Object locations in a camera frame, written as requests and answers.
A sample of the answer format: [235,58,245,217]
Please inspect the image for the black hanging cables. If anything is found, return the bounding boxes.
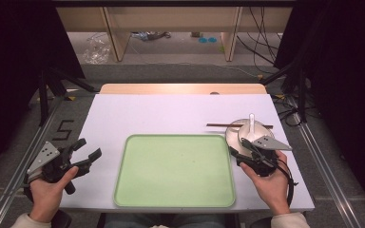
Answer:
[235,6,283,67]

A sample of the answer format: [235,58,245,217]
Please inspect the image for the black curtain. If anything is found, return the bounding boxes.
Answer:
[0,0,86,185]
[273,0,365,220]

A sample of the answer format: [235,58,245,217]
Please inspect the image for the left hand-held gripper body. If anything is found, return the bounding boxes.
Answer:
[26,141,81,184]

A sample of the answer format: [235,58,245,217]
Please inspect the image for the person's left hand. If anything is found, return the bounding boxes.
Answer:
[29,165,80,223]

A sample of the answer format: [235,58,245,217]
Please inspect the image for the white spoon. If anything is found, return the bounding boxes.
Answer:
[246,113,258,143]

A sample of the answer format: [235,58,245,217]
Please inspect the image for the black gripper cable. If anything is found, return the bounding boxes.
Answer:
[276,157,299,207]

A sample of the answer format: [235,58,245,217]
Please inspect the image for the metal floor rail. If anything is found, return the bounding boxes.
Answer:
[285,94,364,228]
[0,94,65,228]

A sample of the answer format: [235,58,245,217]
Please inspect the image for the clear plastic bag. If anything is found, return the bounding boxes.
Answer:
[82,32,112,66]

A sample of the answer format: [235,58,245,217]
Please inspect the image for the black chair armrest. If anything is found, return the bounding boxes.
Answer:
[249,216,274,228]
[50,208,73,228]

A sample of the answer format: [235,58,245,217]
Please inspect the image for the light green tray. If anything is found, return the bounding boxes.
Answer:
[113,134,237,209]

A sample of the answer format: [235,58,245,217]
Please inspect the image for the black floor cables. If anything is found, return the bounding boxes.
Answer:
[271,94,302,128]

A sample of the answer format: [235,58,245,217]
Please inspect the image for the wooden table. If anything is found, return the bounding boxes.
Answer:
[99,83,268,95]

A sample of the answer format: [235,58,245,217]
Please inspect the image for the silver round plate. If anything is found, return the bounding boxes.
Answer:
[224,118,276,159]

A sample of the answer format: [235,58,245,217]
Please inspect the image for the dark brown chopstick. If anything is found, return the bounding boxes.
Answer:
[206,123,274,130]
[206,123,274,128]

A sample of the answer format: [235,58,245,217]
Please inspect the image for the silver bowl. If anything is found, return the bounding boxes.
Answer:
[237,123,276,150]

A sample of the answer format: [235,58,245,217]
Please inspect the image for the person's right hand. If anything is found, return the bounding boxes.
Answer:
[240,150,292,217]

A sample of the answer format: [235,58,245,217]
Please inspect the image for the clutter of small parts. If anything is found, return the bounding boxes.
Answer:
[130,30,172,42]

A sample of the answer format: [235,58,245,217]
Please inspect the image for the black metal stand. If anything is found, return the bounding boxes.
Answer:
[37,66,97,127]
[259,60,313,124]

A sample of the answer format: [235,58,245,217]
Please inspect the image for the wooden shelf frame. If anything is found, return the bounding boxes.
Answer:
[55,5,295,63]

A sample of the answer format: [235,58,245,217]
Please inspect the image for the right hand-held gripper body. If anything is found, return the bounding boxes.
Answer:
[236,136,293,178]

